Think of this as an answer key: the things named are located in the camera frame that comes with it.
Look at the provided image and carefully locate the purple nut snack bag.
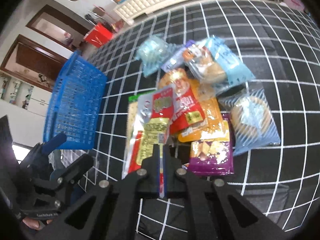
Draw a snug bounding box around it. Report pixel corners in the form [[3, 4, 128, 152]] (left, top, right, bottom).
[[185, 114, 234, 176]]

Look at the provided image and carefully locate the red silver snack packet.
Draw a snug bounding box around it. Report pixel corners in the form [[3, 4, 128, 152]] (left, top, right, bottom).
[[122, 85, 176, 198]]

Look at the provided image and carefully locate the orange red chip bag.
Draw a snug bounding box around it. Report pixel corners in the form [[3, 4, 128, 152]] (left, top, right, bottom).
[[159, 68, 204, 135]]

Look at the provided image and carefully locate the orange snack pouch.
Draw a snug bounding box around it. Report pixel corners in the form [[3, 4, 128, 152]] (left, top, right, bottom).
[[178, 79, 227, 142]]

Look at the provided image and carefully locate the striped blue cake packet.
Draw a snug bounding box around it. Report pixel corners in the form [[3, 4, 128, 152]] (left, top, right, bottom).
[[219, 83, 281, 156]]

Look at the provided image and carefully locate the clear pastry packet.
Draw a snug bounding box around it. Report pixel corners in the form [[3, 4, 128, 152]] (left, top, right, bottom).
[[182, 40, 227, 84]]

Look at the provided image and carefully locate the light blue bread packet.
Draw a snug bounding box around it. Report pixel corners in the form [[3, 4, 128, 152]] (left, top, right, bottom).
[[204, 36, 255, 96]]

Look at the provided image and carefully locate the light blue jelly packet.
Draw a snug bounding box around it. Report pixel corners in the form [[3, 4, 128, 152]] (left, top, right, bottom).
[[135, 33, 182, 77]]

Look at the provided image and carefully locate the green cracker packet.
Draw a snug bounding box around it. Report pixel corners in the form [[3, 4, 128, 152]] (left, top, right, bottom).
[[126, 90, 155, 149]]

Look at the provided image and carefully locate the purple doublemint gum bottle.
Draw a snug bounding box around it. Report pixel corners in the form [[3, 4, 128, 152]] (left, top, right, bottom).
[[161, 40, 196, 73]]

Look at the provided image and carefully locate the person's left hand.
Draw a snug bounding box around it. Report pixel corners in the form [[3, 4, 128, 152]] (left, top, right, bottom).
[[22, 217, 53, 231]]

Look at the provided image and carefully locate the blue plastic basket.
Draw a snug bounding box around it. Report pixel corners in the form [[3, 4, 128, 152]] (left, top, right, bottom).
[[43, 51, 107, 150]]

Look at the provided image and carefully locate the brown wooden door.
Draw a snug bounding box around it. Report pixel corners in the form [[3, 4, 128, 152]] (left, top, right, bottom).
[[1, 5, 89, 92]]

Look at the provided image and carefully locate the black white grid mat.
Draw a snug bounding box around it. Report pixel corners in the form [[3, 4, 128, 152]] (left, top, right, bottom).
[[47, 0, 320, 240]]

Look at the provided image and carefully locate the red cardboard box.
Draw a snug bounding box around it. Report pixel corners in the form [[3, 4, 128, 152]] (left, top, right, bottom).
[[84, 23, 113, 48]]

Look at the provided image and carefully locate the pink bag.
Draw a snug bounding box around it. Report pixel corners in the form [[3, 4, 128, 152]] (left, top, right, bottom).
[[284, 0, 305, 11]]

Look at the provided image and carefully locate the white wall shelf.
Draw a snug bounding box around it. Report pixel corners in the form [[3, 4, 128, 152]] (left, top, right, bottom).
[[1, 72, 51, 117]]

